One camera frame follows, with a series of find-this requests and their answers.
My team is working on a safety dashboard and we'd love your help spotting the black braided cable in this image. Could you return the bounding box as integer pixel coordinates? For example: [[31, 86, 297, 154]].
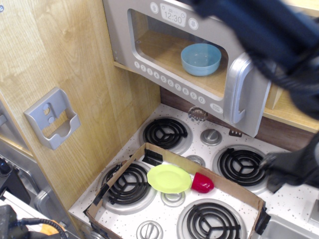
[[16, 218, 69, 239]]

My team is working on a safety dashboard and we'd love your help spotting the grey centre stove knob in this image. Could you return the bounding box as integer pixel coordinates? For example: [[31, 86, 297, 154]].
[[161, 192, 185, 207]]

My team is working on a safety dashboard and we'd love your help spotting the green plastic plate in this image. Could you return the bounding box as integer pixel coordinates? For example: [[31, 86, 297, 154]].
[[147, 164, 192, 194]]

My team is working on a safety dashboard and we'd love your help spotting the back right stove burner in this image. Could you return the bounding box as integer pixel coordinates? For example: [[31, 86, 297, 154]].
[[212, 144, 267, 194]]

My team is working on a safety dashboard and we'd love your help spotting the hanging small spatula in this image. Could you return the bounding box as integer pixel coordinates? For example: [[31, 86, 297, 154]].
[[229, 129, 243, 137]]

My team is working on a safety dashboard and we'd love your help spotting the steel sink basin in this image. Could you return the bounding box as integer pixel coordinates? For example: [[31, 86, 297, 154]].
[[259, 215, 319, 239]]

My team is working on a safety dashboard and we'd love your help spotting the brown cardboard frame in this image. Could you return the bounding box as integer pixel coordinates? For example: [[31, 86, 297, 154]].
[[85, 143, 268, 239]]

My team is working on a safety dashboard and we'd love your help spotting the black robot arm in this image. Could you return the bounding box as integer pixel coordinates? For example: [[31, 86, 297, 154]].
[[188, 0, 319, 192]]

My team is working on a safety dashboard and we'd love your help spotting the back left stove burner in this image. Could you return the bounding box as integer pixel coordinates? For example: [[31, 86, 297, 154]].
[[139, 117, 193, 155]]

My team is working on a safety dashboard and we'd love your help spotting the grey middle stove knob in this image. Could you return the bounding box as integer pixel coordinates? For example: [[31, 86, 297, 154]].
[[186, 155, 206, 167]]

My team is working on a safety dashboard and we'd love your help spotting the front right stove burner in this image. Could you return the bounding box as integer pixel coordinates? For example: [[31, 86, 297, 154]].
[[176, 199, 248, 239]]

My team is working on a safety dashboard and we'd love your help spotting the grey front stove knob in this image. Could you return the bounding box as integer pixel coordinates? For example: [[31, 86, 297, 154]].
[[136, 221, 163, 239]]

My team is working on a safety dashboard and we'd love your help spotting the grey stove knob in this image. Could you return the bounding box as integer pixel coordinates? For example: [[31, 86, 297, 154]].
[[136, 221, 163, 239], [161, 192, 185, 207], [186, 155, 206, 167], [200, 129, 222, 146]]

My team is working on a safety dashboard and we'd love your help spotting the blue plastic bowl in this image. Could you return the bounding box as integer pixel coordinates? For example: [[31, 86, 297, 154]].
[[180, 43, 222, 77]]

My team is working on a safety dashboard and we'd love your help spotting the grey wall phone holder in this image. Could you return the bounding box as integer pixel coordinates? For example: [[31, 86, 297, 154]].
[[24, 87, 81, 150]]

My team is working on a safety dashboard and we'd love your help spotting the orange object bottom left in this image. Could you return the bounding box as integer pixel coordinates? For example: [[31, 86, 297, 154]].
[[40, 224, 59, 236]]

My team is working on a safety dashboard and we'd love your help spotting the grey oven door handle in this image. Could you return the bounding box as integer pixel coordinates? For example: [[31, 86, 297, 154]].
[[33, 190, 50, 217]]

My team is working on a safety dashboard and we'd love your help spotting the red plastic cup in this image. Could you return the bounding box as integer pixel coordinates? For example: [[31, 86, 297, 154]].
[[191, 172, 215, 193]]

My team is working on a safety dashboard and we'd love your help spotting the front left stove burner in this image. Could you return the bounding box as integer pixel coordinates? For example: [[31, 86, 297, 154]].
[[102, 161, 157, 215]]

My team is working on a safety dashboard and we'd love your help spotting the stove burner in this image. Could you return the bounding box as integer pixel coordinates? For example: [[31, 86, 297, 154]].
[[102, 161, 157, 215], [139, 117, 193, 155], [212, 144, 267, 194], [176, 199, 248, 239]]

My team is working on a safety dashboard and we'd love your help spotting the grey back stove knob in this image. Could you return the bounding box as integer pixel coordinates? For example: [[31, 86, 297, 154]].
[[200, 129, 222, 146]]

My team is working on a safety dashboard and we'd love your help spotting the hanging silver strainer spoon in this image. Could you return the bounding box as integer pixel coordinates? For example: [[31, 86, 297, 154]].
[[188, 106, 208, 123]]

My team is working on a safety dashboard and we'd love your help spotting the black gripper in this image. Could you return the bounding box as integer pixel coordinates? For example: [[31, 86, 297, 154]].
[[259, 134, 319, 193]]

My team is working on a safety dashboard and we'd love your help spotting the grey toy microwave door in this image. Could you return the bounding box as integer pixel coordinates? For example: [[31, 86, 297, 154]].
[[103, 0, 270, 137]]

